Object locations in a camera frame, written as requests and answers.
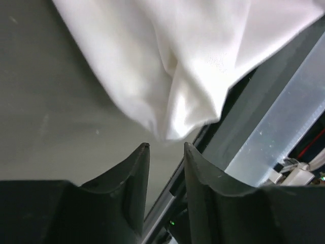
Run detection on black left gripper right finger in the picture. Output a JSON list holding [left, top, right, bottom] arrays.
[[184, 143, 324, 243]]

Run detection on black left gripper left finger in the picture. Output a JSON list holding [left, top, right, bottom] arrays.
[[1, 143, 150, 243]]

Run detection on white t-shirt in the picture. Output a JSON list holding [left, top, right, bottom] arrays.
[[54, 1, 324, 141]]

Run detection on aluminium frame rail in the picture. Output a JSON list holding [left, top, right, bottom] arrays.
[[225, 36, 324, 187]]

